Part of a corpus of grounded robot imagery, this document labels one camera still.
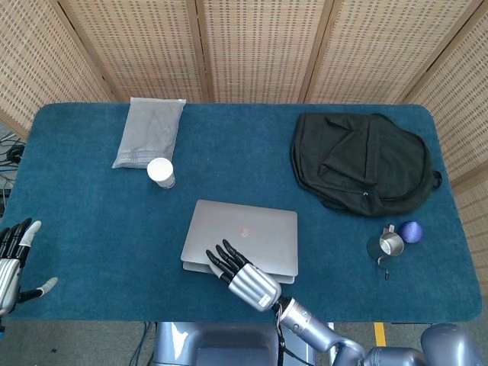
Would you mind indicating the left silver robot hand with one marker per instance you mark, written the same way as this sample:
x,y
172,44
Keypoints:
x,y
8,267

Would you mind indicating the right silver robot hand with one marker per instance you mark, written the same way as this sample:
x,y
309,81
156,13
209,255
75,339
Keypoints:
x,y
253,286

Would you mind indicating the silver laptop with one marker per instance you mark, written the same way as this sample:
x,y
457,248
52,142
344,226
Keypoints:
x,y
248,232

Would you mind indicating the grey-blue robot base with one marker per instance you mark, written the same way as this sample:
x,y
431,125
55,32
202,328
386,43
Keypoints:
x,y
213,345

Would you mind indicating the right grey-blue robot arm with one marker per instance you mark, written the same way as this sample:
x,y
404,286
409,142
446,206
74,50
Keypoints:
x,y
343,339

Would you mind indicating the white table leg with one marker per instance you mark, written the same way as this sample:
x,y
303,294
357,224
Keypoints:
x,y
331,327

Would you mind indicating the blue table mat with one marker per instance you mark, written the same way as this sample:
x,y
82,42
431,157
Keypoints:
x,y
95,213

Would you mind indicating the steel milk jug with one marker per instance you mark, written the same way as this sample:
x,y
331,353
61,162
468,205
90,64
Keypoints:
x,y
387,246

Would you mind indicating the white paper cup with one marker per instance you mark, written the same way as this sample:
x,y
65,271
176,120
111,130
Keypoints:
x,y
160,171

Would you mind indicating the black backpack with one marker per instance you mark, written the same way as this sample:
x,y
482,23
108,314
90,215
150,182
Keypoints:
x,y
362,164

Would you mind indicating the blue ball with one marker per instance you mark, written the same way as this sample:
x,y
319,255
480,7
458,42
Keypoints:
x,y
411,232

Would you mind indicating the grey plastic pouch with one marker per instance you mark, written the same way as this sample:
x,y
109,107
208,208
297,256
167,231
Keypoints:
x,y
150,133

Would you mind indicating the bamboo folding screen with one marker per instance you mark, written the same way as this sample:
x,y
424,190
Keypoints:
x,y
259,49

